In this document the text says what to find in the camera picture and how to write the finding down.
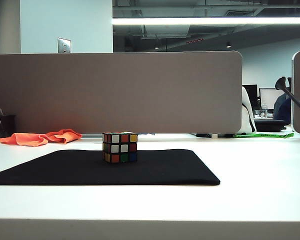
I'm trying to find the multicoloured Rubik's cube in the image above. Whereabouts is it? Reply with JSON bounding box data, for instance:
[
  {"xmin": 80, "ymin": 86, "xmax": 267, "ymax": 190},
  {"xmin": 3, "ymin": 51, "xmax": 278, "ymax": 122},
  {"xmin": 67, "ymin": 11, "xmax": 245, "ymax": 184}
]
[{"xmin": 101, "ymin": 131, "xmax": 138, "ymax": 165}]

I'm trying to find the black mouse pad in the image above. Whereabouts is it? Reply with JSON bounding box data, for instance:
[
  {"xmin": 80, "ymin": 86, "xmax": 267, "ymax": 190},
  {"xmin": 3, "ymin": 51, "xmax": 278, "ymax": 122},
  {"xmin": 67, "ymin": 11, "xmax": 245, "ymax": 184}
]
[{"xmin": 0, "ymin": 148, "xmax": 221, "ymax": 187}]

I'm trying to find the grey desk divider panel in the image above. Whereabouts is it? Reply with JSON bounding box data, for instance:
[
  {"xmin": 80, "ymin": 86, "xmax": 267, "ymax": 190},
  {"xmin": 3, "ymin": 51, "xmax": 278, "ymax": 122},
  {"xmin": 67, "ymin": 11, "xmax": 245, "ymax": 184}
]
[{"xmin": 0, "ymin": 51, "xmax": 243, "ymax": 135}]

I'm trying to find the computer monitor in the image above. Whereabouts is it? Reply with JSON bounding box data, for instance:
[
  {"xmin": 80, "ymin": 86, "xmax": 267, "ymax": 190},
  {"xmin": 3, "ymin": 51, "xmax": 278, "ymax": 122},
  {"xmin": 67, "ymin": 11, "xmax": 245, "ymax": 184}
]
[
  {"xmin": 259, "ymin": 87, "xmax": 285, "ymax": 111},
  {"xmin": 242, "ymin": 84, "xmax": 258, "ymax": 111}
]

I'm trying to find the long ceiling light strip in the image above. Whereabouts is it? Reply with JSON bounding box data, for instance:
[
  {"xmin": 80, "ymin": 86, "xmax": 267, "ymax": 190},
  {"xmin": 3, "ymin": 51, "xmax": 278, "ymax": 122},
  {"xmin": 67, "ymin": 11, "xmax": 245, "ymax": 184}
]
[{"xmin": 112, "ymin": 16, "xmax": 300, "ymax": 25}]

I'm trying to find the black round base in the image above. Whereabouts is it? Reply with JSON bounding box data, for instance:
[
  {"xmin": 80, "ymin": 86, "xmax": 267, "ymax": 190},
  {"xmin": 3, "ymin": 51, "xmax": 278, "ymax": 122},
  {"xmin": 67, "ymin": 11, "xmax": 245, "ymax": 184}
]
[{"xmin": 253, "ymin": 119, "xmax": 287, "ymax": 133}]

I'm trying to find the orange cloth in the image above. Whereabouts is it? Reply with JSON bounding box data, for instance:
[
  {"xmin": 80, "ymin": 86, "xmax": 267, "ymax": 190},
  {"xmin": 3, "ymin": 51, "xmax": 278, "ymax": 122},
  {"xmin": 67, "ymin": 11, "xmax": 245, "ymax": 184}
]
[{"xmin": 0, "ymin": 128, "xmax": 83, "ymax": 147}]

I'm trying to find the person in blue top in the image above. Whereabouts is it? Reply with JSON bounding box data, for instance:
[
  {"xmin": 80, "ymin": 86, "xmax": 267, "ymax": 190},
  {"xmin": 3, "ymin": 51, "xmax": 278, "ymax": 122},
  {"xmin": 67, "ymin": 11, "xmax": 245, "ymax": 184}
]
[{"xmin": 272, "ymin": 94, "xmax": 292, "ymax": 125}]

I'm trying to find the black funnel-ended rod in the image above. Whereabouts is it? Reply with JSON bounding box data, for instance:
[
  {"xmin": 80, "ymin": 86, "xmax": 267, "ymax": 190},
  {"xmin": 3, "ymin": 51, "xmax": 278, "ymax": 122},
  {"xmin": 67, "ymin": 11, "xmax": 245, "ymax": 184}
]
[{"xmin": 275, "ymin": 76, "xmax": 300, "ymax": 115}]

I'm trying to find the dark desk container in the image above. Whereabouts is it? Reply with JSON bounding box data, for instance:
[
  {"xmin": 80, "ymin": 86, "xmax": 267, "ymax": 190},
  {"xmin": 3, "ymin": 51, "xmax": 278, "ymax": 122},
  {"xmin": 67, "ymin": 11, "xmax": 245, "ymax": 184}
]
[{"xmin": 0, "ymin": 114, "xmax": 17, "ymax": 141}]

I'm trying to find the white bag with black strap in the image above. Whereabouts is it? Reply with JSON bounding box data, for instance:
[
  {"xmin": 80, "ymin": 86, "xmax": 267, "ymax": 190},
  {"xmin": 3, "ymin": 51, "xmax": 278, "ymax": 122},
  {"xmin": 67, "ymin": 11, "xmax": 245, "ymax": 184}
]
[{"xmin": 241, "ymin": 86, "xmax": 257, "ymax": 134}]

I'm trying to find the metal wall outlet plate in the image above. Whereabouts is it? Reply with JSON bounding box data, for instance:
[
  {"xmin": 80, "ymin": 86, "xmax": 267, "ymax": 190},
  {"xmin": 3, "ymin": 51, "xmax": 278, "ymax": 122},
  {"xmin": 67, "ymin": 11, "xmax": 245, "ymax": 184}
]
[{"xmin": 57, "ymin": 37, "xmax": 72, "ymax": 54}]

